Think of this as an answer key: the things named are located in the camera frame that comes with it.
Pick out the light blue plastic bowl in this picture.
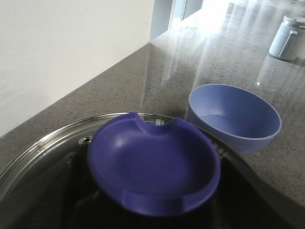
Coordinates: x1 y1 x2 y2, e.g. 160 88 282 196
186 84 282 155

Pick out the white lidded mug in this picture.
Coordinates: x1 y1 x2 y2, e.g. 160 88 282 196
269 15 305 61

